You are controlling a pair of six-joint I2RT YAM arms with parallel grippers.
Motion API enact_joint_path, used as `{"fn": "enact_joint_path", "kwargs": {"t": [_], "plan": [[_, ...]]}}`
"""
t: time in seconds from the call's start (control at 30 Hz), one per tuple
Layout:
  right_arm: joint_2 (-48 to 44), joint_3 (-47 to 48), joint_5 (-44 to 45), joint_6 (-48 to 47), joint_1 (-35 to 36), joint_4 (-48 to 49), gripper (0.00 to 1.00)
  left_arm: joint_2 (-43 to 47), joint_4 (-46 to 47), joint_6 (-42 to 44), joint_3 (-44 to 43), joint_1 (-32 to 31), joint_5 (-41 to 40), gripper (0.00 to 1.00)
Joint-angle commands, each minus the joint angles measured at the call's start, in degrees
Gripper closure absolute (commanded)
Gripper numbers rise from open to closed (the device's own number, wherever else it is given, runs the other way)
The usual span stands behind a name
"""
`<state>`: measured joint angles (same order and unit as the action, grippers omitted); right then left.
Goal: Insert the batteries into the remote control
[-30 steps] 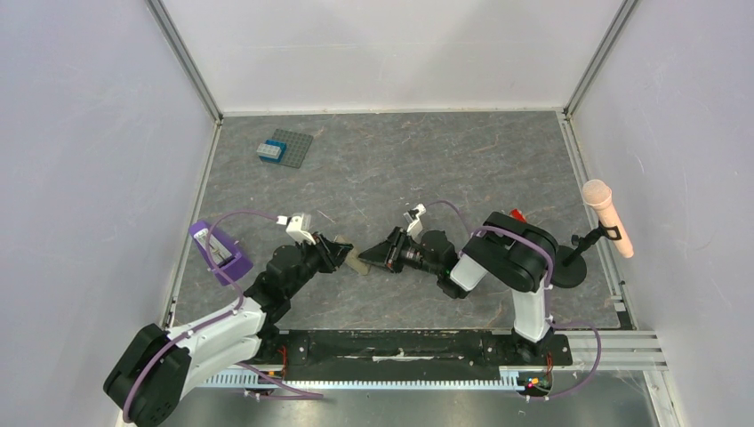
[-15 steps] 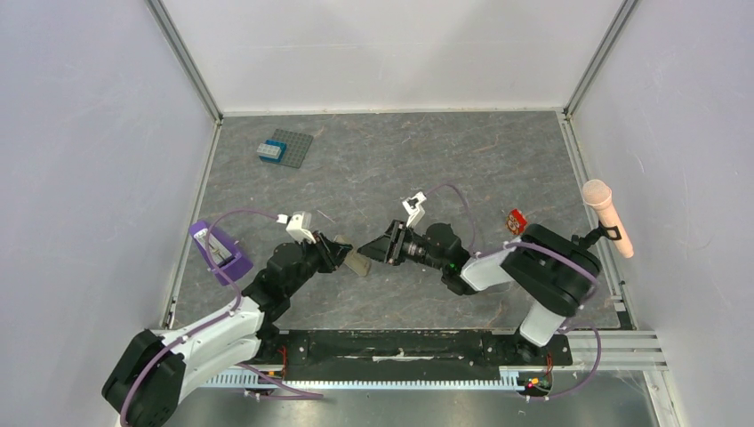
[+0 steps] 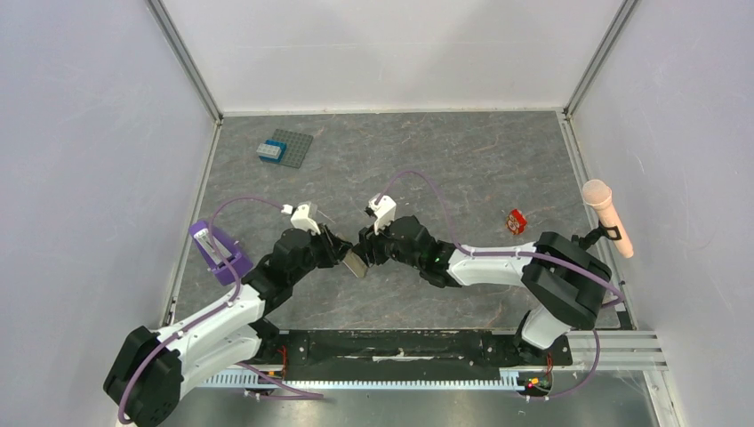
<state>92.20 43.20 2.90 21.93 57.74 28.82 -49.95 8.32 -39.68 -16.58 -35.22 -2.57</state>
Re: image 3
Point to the white cable duct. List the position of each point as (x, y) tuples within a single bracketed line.
[(507, 380)]

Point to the blue lego brick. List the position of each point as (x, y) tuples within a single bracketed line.
[(283, 145)]

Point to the pink microphone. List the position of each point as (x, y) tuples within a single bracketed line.
[(599, 197)]

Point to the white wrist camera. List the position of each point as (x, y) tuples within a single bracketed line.
[(382, 209), (303, 217)]

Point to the black microphone stand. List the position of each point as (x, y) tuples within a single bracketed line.
[(601, 231)]

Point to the grey lego brick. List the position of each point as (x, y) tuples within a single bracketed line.
[(269, 151)]

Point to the grey lego baseplate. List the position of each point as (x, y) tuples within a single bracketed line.
[(294, 146)]

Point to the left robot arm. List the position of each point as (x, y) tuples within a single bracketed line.
[(154, 370)]

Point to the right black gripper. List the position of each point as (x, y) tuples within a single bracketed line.
[(378, 243)]

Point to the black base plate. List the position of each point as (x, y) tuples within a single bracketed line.
[(404, 354)]

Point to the red toy figure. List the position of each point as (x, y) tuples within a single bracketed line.
[(516, 222)]

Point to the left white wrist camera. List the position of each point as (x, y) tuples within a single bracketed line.
[(303, 217)]

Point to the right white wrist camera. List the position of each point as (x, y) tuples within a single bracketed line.
[(382, 209)]

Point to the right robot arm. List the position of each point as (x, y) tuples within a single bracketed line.
[(569, 283)]

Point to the beige remote control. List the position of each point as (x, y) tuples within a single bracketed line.
[(355, 264)]

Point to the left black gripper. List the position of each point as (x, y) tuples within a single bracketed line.
[(333, 247)]

